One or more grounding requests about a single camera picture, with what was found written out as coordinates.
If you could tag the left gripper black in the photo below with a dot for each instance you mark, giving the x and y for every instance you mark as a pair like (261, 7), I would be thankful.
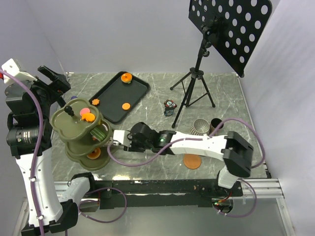
(58, 86)

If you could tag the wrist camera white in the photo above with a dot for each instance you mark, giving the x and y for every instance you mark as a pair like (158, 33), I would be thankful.
(13, 67)
(120, 138)

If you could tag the orange donut back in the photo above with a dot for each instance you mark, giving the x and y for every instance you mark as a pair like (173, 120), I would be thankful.
(126, 78)

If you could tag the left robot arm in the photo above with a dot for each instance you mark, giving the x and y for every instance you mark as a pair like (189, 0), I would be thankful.
(29, 139)

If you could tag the orange flower cookie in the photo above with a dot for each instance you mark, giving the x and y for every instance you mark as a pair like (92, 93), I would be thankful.
(95, 102)

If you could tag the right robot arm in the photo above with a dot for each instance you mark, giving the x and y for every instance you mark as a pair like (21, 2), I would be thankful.
(232, 149)

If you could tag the orange round cookie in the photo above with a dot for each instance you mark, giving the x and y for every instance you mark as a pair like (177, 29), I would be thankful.
(126, 106)

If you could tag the black music stand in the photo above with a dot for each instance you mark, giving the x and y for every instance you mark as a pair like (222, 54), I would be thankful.
(232, 27)

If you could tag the orange donut front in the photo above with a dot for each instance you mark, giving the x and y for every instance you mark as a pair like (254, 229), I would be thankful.
(94, 154)

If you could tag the pink round cookie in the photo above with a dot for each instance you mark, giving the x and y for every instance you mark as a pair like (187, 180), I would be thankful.
(84, 111)

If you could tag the black cartoon figurine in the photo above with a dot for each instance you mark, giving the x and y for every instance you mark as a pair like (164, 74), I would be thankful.
(169, 107)

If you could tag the orange donut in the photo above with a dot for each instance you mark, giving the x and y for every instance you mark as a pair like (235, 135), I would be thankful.
(126, 78)
(94, 154)

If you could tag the black base frame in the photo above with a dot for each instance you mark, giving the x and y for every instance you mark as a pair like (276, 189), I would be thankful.
(159, 193)

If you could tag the metal tongs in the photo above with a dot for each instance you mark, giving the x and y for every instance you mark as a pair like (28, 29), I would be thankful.
(112, 142)

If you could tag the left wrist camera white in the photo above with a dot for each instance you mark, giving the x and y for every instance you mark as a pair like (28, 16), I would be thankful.
(13, 67)

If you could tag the striped ceramic cup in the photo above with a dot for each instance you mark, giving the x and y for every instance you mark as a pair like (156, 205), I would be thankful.
(200, 127)

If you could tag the green layered cake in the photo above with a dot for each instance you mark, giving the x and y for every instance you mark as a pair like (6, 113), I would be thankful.
(98, 134)

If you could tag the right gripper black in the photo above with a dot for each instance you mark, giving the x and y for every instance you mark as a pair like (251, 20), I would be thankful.
(133, 148)

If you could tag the orange coaster front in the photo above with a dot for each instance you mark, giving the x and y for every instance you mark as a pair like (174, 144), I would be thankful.
(192, 161)

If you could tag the black serving tray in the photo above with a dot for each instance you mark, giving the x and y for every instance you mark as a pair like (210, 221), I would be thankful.
(115, 93)

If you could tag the orange star cookie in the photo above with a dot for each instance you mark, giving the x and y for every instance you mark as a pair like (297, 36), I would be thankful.
(89, 117)

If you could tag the green three-tier serving stand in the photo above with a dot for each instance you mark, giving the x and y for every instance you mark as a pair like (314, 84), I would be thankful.
(75, 133)

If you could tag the dark brown mug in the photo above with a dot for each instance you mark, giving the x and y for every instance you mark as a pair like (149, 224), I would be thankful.
(216, 123)

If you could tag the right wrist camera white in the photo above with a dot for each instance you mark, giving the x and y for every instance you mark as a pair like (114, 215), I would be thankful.
(120, 138)

